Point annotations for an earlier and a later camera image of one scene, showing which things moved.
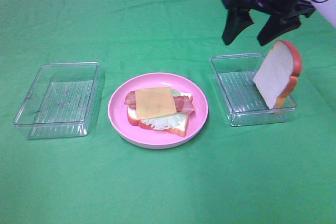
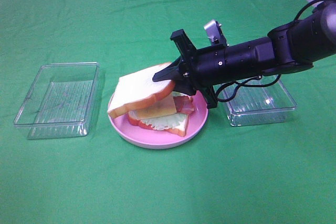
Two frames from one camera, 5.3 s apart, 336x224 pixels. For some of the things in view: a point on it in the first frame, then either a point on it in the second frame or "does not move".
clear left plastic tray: [60, 102] does not move
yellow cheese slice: [154, 102] does not move
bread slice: [277, 77] -> [138, 87]
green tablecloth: [134, 23] does not move
